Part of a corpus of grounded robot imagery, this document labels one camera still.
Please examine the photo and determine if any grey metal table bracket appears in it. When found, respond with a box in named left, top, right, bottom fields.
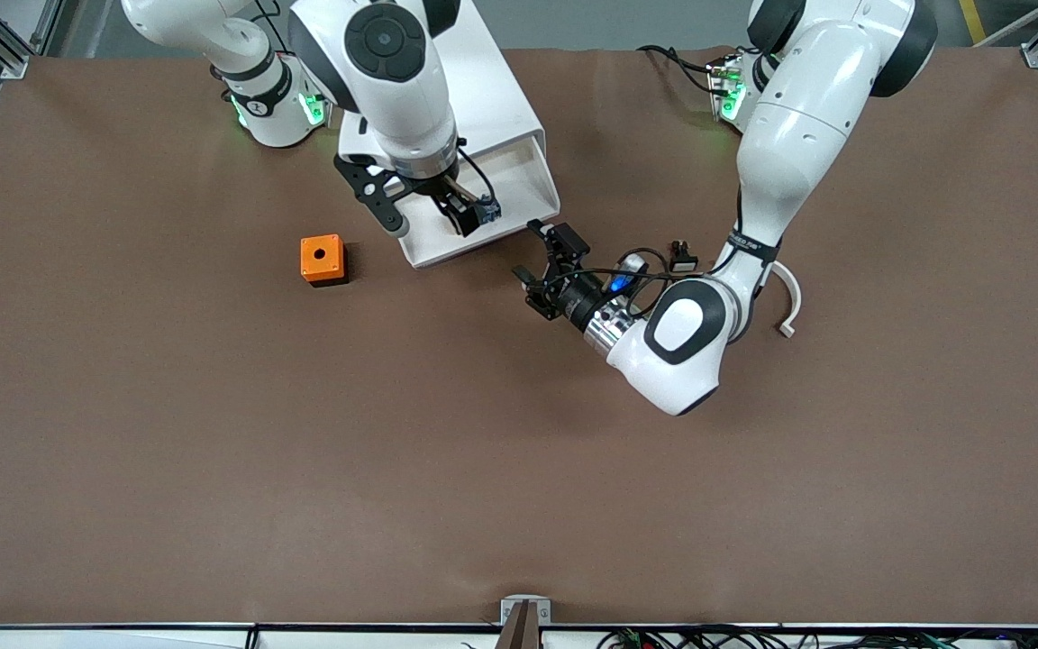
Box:
left=499, top=595, right=552, bottom=649

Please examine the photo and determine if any black left arm base cable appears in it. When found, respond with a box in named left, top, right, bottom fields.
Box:
left=636, top=43, right=729, bottom=96

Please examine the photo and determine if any bundle of cables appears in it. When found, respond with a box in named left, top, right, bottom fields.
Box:
left=596, top=624, right=1038, bottom=649

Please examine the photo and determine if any orange box with hole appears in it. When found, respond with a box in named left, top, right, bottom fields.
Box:
left=300, top=234, right=350, bottom=288

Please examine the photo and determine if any white curved plastic bracket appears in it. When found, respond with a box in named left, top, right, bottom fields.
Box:
left=758, top=259, right=804, bottom=340

